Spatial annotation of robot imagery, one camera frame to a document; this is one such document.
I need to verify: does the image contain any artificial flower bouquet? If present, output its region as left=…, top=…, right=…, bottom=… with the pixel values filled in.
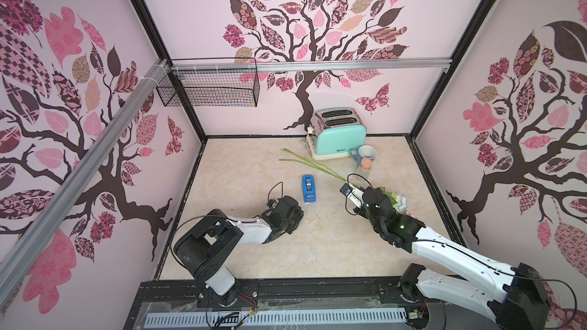
left=280, top=148, right=408, bottom=215

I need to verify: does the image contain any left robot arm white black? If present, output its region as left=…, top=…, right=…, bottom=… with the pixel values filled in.
left=171, top=196, right=304, bottom=307

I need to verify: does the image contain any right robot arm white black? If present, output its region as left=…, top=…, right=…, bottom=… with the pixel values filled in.
left=345, top=185, right=551, bottom=329

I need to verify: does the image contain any glass jar pink lid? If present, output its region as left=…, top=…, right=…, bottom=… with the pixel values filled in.
left=356, top=158, right=373, bottom=180

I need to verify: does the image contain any blue floral mug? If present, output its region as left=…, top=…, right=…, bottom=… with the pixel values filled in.
left=349, top=145, right=377, bottom=166

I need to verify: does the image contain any mint green toaster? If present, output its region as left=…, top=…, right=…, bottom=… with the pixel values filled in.
left=307, top=108, right=367, bottom=160

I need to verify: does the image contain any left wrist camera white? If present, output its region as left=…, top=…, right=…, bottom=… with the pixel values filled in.
left=267, top=199, right=280, bottom=211

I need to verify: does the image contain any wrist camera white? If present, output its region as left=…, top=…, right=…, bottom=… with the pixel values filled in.
left=340, top=183, right=364, bottom=209
left=267, top=199, right=280, bottom=211

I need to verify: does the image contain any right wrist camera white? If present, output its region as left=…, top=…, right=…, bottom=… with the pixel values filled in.
left=340, top=183, right=364, bottom=209

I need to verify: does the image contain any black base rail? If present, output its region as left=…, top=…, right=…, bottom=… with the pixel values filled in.
left=122, top=274, right=469, bottom=330

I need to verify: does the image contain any white slotted cable duct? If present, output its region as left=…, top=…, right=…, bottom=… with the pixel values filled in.
left=143, top=308, right=407, bottom=329

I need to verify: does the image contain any black wire basket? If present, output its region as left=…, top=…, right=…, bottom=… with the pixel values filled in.
left=156, top=57, right=261, bottom=108

